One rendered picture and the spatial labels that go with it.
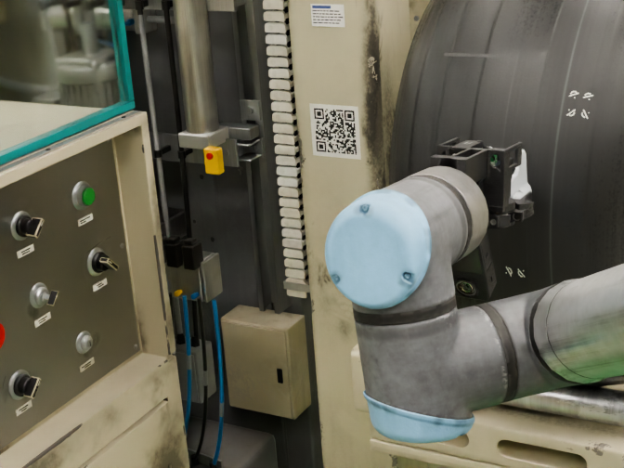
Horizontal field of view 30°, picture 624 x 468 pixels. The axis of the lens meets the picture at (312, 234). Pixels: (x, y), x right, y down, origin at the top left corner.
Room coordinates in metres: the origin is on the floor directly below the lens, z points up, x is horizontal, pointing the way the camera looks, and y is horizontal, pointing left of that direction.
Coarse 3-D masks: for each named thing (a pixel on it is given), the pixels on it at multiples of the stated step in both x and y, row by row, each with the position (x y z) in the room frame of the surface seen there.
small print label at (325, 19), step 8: (312, 8) 1.56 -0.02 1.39; (320, 8) 1.56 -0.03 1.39; (328, 8) 1.55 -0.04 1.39; (336, 8) 1.54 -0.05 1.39; (312, 16) 1.56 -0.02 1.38; (320, 16) 1.56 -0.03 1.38; (328, 16) 1.55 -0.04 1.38; (336, 16) 1.54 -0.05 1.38; (312, 24) 1.56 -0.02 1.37; (320, 24) 1.56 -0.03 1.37; (328, 24) 1.55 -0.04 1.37; (336, 24) 1.54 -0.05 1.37; (344, 24) 1.54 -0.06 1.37
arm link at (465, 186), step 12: (432, 168) 1.02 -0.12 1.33; (444, 168) 1.02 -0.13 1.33; (456, 180) 1.00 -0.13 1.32; (468, 180) 1.01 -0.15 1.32; (468, 192) 0.99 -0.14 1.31; (480, 192) 1.01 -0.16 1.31; (468, 204) 0.98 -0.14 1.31; (480, 204) 0.99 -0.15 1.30; (480, 216) 0.99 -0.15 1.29; (480, 228) 0.99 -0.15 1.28; (480, 240) 1.00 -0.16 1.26; (468, 252) 0.98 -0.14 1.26
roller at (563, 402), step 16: (512, 400) 1.35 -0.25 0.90; (528, 400) 1.33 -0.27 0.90; (544, 400) 1.32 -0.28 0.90; (560, 400) 1.31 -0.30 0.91; (576, 400) 1.31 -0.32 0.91; (592, 400) 1.30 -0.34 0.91; (608, 400) 1.29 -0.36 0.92; (576, 416) 1.31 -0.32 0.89; (592, 416) 1.29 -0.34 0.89; (608, 416) 1.28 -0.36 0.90
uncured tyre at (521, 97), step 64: (448, 0) 1.39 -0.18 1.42; (512, 0) 1.34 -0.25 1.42; (576, 0) 1.31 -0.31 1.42; (448, 64) 1.31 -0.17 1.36; (512, 64) 1.28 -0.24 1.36; (576, 64) 1.24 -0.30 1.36; (448, 128) 1.27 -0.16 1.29; (512, 128) 1.24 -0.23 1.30; (576, 128) 1.20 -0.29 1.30; (576, 192) 1.18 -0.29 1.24; (512, 256) 1.21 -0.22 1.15; (576, 256) 1.18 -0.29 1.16
